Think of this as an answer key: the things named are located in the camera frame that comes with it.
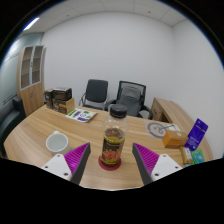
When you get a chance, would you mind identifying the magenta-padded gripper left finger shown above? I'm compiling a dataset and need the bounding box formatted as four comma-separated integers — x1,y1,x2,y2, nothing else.
40,142,92,186

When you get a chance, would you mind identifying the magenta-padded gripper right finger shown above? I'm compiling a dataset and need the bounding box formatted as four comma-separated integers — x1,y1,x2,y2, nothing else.
132,142,184,186

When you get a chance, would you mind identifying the clear bottle with black cap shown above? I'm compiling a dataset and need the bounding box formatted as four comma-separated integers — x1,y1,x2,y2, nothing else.
99,103,130,168

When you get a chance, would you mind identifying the white grey mug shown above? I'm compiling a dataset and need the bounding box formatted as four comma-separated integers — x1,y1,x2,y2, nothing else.
45,130,72,156

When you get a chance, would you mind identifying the small orange wooden box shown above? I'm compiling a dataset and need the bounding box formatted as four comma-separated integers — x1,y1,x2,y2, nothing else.
162,129,190,150

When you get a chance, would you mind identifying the teal flat packet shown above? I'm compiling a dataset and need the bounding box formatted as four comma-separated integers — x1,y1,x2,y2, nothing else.
192,150,205,164

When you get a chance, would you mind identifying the purple standing package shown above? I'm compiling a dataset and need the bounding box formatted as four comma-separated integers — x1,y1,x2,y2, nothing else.
184,118,210,152

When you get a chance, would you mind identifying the white printed leaflet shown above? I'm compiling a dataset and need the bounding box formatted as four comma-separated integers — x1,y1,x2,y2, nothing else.
65,108,98,124

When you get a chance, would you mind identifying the wooden side desk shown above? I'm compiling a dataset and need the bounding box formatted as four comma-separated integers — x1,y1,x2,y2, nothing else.
150,97,194,132

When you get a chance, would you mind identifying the brown cardboard box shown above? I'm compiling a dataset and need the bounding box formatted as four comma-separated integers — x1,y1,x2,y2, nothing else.
53,97,76,115

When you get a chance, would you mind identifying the black printed carton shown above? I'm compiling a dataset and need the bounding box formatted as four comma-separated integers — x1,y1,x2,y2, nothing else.
51,87,74,102
44,89,55,110

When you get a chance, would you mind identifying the black sofa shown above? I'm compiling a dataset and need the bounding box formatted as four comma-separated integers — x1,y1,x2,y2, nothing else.
0,96,27,158

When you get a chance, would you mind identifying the grey mesh office chair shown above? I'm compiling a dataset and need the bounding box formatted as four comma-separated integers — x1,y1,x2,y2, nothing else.
105,80,154,121

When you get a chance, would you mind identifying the black office chair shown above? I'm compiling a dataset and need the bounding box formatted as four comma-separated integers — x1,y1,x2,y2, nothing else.
78,78,110,111

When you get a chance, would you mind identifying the wooden glass-door shelf cabinet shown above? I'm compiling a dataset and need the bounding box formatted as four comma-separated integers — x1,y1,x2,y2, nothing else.
16,44,46,116

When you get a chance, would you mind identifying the rectangular ceiling light panel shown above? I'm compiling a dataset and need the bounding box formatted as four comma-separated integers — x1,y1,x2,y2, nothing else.
22,17,41,32

